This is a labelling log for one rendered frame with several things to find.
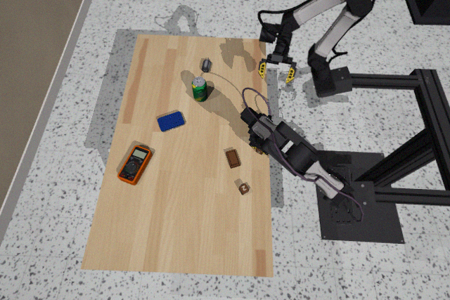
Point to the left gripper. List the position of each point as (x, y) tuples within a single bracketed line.
[(255, 143)]

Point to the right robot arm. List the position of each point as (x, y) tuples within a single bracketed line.
[(317, 54)]

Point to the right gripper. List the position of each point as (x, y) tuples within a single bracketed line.
[(278, 48)]

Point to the orange digital multimeter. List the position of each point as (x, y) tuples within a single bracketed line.
[(135, 164)]

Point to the blue flat rectangular case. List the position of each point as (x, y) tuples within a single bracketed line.
[(171, 121)]

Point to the green soda can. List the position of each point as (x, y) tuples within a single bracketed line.
[(199, 86)]

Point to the brown wooden tray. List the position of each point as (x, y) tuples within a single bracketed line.
[(233, 158)]

